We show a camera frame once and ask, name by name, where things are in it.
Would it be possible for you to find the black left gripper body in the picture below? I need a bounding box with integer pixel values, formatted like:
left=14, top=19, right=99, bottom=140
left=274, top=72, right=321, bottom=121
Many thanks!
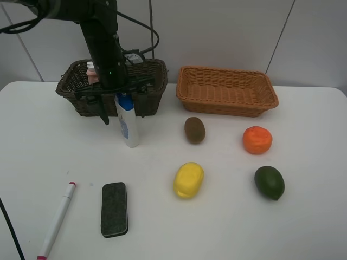
left=74, top=53, right=155, bottom=101

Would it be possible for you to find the orange tangerine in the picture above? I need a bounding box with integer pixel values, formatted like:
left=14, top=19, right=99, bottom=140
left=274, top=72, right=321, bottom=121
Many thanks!
left=242, top=126, right=273, bottom=154

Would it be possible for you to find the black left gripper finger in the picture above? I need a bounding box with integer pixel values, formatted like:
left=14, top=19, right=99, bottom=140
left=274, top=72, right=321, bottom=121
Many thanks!
left=86, top=95, right=110, bottom=125
left=138, top=86, right=147, bottom=118

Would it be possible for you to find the white bottle blue cap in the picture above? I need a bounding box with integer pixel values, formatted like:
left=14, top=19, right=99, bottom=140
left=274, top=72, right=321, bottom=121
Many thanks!
left=114, top=94, right=139, bottom=148

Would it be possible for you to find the dark green avocado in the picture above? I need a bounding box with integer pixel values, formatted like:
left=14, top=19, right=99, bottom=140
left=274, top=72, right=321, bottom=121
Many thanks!
left=254, top=166, right=285, bottom=201

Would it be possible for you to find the yellow lemon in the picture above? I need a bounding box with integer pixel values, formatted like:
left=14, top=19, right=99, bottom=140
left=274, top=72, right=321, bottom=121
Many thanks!
left=173, top=162, right=204, bottom=199

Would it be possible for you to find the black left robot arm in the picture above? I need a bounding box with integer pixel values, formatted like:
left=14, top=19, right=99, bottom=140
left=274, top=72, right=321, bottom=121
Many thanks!
left=1, top=1, right=155, bottom=125

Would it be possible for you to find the orange wicker basket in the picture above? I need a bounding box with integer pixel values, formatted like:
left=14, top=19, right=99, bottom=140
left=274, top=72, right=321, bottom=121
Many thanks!
left=176, top=66, right=279, bottom=117

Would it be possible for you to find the white marker red cap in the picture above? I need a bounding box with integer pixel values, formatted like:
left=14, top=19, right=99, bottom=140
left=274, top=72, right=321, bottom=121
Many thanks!
left=37, top=182, right=76, bottom=259

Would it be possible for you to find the brown kiwi fruit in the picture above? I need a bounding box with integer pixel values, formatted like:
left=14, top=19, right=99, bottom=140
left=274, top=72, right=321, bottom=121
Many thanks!
left=184, top=117, right=206, bottom=144

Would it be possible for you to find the dark green whiteboard eraser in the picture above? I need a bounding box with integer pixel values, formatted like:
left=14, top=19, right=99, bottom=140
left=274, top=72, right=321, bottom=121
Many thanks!
left=100, top=182, right=128, bottom=238

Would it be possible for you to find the pink bottle white cap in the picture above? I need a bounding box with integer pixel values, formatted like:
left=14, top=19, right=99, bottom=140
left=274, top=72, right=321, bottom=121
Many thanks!
left=86, top=61, right=99, bottom=85

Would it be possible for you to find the black floor cable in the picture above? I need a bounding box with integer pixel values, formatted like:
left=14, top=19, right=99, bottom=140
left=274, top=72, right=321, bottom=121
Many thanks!
left=0, top=197, right=25, bottom=260

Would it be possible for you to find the dark brown wicker basket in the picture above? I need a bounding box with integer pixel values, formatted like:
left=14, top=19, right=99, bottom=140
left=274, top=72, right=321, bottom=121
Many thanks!
left=56, top=59, right=168, bottom=117

